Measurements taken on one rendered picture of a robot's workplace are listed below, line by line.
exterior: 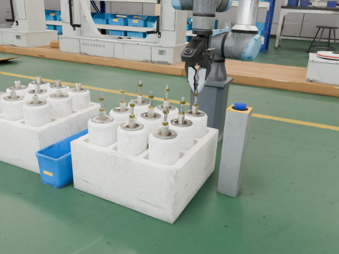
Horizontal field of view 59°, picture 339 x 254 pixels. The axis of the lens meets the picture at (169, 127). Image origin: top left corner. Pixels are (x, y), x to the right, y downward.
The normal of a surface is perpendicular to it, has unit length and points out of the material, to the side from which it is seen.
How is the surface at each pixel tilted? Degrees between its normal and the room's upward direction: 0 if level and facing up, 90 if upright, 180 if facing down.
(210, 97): 90
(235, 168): 90
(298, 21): 90
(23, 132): 90
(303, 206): 0
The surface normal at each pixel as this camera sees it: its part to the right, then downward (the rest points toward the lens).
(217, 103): 0.37, 0.35
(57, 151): 0.90, 0.17
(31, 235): 0.04, -0.93
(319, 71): -0.40, 0.32
